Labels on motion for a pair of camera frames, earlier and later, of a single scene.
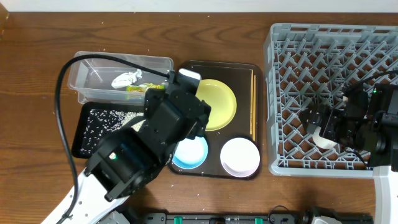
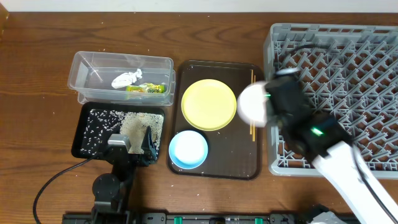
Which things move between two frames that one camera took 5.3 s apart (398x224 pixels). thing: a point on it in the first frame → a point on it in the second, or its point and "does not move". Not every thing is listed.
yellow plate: [221, 99] does not move
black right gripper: [328, 132] → [306, 101]
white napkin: [124, 79] does not move
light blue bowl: [189, 154] does not move
